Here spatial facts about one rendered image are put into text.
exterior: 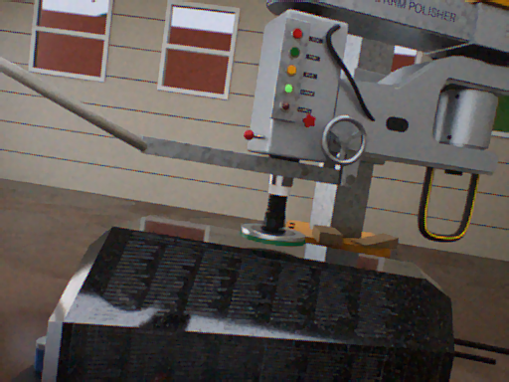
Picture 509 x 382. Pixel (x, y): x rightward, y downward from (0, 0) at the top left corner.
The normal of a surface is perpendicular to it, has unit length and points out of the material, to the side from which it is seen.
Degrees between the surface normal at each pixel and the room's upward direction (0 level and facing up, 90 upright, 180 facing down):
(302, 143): 90
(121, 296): 45
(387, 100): 90
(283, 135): 90
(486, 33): 90
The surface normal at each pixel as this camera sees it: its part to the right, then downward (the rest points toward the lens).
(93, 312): 0.03, -0.63
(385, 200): -0.11, 0.09
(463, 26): 0.29, 0.15
